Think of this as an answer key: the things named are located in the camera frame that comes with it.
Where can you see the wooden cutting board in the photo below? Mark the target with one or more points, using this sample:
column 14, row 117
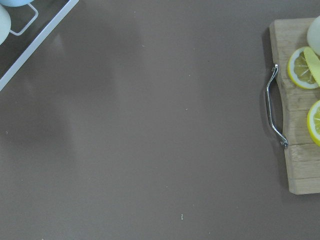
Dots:
column 302, row 155

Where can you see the lemon slice near bun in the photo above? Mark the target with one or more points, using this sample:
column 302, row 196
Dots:
column 299, row 72

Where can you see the stacked lemon slice top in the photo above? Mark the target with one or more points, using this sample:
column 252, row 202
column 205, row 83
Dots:
column 313, row 122

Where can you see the yellow plastic knife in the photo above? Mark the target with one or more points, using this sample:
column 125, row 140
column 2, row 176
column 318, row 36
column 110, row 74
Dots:
column 313, row 63

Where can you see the pale green cup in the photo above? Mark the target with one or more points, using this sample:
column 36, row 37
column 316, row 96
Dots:
column 5, row 24

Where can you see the light blue cup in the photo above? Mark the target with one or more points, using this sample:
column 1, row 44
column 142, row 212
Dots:
column 15, row 3

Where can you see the metal cutting board handle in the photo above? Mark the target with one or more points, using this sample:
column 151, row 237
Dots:
column 268, row 102

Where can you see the white wire cup rack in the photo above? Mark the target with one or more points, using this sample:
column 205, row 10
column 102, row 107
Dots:
column 31, row 24

